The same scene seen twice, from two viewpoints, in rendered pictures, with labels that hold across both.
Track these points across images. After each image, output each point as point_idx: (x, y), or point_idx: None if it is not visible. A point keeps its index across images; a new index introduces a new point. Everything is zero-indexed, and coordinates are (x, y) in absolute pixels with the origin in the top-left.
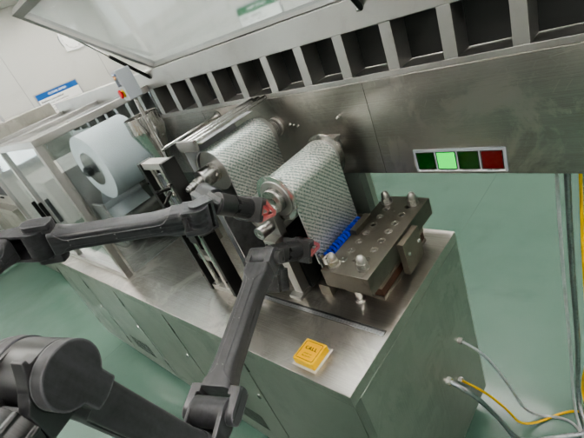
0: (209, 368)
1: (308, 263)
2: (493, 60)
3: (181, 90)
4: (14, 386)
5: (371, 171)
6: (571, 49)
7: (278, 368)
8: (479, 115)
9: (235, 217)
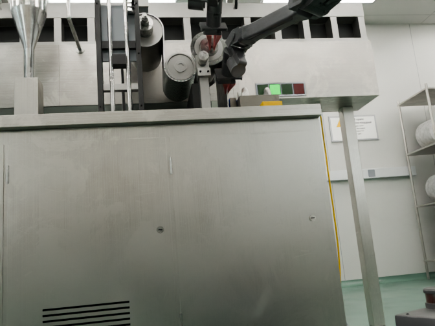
0: (50, 240)
1: (241, 77)
2: (298, 41)
3: None
4: None
5: None
6: (325, 42)
7: (249, 112)
8: (292, 65)
9: (202, 27)
